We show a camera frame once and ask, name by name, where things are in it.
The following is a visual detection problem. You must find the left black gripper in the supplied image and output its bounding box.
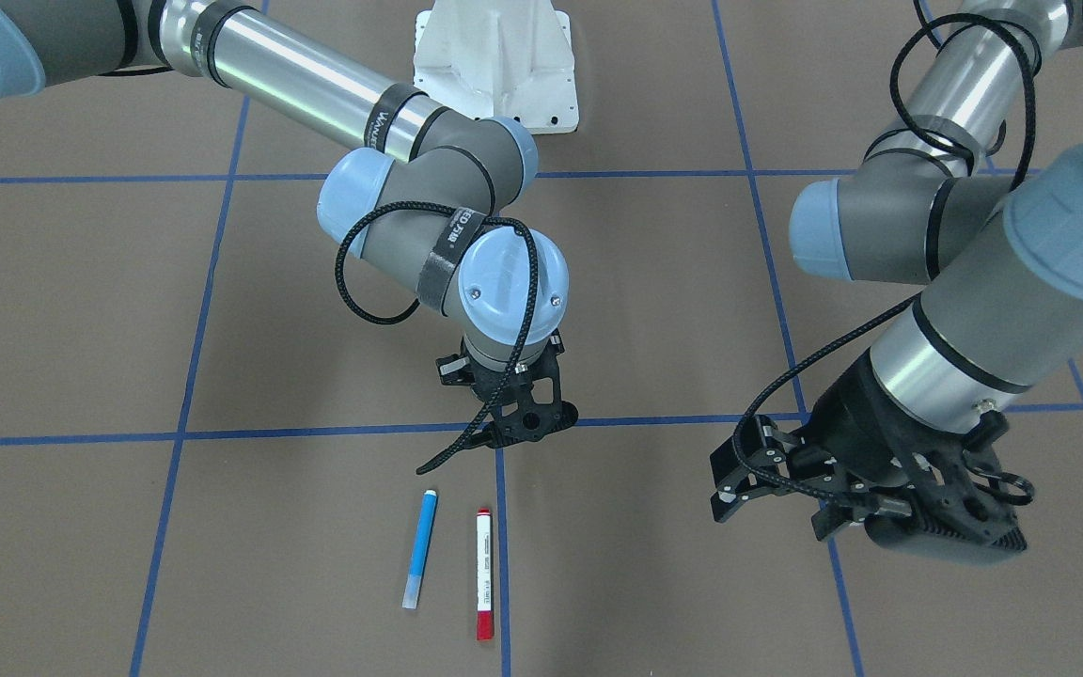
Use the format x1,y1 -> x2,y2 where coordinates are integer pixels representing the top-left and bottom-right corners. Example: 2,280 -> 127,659
710,353 -> 1034,565

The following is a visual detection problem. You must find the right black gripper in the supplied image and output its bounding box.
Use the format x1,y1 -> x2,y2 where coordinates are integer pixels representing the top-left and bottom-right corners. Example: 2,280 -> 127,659
435,334 -> 566,401

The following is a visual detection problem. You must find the blue highlighter pen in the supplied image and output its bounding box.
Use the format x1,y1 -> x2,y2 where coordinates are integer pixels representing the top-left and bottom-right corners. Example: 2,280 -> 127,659
400,489 -> 439,611

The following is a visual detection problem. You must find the white marker with red cap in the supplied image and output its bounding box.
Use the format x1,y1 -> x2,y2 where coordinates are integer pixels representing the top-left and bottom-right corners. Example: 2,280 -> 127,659
477,507 -> 494,642

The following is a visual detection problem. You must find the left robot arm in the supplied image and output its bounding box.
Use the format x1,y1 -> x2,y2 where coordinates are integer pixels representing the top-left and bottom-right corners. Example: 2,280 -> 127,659
710,1 -> 1083,565

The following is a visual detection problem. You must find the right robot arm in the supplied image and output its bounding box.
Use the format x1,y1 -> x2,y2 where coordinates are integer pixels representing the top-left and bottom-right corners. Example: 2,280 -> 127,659
0,1 -> 567,402

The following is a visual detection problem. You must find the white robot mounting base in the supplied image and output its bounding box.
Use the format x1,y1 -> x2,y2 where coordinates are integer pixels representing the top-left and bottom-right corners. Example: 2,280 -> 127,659
413,1 -> 580,134

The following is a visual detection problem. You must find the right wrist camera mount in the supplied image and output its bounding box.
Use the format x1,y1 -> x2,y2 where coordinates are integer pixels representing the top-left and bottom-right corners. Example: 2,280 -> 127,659
480,353 -> 580,448

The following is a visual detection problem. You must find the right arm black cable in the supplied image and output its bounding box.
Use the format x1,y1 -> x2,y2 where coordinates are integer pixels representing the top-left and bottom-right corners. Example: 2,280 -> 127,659
334,199 -> 542,476

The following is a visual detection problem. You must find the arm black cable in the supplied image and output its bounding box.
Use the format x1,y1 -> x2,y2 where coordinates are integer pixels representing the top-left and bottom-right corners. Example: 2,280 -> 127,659
731,0 -> 1041,504
334,199 -> 542,476

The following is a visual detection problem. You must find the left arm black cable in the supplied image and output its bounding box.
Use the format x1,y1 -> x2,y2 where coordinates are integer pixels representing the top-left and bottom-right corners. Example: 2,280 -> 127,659
731,0 -> 1041,504

